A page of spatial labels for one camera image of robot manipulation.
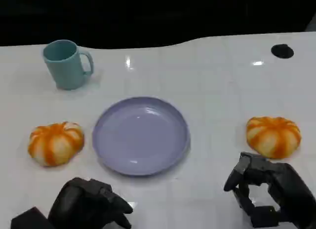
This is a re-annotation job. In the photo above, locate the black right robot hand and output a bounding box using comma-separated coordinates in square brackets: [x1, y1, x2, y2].
[223, 152, 316, 229]

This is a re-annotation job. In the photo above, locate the lilac plate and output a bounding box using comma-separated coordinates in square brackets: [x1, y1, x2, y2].
[92, 96, 192, 177]

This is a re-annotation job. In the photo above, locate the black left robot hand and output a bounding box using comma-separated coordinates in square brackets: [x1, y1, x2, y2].
[47, 177, 134, 229]

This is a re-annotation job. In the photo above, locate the orange and white bread roll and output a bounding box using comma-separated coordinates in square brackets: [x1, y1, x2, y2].
[246, 116, 302, 159]
[27, 121, 85, 167]

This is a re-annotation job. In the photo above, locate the black cloth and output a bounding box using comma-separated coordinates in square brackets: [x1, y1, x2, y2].
[0, 0, 316, 50]

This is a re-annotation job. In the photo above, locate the pale green mug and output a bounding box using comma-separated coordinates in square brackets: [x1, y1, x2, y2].
[43, 39, 95, 91]

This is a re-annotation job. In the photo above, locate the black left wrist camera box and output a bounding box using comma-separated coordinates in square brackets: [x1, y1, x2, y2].
[10, 206, 54, 229]

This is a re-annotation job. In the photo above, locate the black table grommet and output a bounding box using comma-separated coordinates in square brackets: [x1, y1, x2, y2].
[271, 43, 294, 59]

